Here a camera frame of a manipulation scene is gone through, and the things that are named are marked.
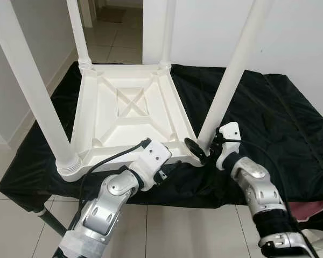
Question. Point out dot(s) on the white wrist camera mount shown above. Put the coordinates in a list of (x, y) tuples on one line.
[(153, 157), (229, 134)]

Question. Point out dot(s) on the white plastic table leg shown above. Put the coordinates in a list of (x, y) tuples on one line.
[(168, 32), (79, 32), (32, 91), (234, 75)]

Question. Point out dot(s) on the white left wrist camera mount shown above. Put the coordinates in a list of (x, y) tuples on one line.
[(153, 157)]

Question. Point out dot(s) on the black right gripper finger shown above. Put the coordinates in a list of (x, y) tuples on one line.
[(195, 149)]

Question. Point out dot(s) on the black cloth table cover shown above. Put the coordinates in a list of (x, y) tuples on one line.
[(280, 140)]

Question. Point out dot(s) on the white plastic table top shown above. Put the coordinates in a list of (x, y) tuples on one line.
[(129, 123)]

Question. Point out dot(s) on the pink cushion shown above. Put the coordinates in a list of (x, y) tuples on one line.
[(309, 209)]

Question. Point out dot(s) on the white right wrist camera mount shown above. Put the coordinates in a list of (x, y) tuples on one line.
[(229, 134)]

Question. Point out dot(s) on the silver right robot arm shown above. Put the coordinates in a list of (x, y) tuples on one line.
[(261, 191)]

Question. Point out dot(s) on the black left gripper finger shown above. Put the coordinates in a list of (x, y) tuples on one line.
[(172, 166)]

